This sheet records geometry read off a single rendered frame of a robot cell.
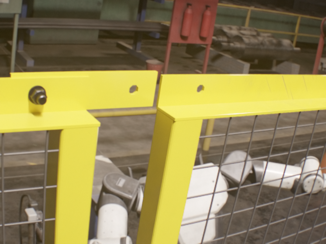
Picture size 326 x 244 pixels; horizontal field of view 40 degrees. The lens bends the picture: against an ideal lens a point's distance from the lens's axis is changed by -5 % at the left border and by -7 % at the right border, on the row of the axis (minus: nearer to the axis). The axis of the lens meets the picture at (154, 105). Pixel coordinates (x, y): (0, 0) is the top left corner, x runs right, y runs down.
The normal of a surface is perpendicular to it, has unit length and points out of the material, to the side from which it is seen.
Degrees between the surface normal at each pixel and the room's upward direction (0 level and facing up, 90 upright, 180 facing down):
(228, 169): 41
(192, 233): 58
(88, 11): 90
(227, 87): 90
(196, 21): 90
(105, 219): 22
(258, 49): 84
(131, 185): 15
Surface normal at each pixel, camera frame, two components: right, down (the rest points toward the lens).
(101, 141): 0.15, -0.94
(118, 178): 0.28, -0.82
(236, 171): 0.04, -0.52
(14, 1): 0.51, 0.34
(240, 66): -0.85, 0.04
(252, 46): 0.53, 0.01
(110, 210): -0.16, -0.84
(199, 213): 0.25, -0.21
